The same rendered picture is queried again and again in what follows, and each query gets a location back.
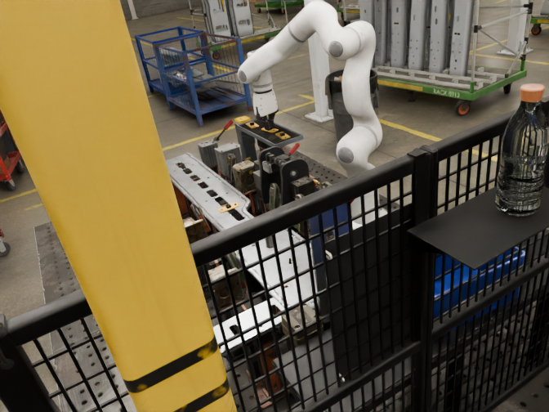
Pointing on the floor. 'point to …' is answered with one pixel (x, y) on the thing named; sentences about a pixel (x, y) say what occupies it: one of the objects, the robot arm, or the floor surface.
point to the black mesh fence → (29, 394)
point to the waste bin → (333, 90)
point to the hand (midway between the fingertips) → (269, 124)
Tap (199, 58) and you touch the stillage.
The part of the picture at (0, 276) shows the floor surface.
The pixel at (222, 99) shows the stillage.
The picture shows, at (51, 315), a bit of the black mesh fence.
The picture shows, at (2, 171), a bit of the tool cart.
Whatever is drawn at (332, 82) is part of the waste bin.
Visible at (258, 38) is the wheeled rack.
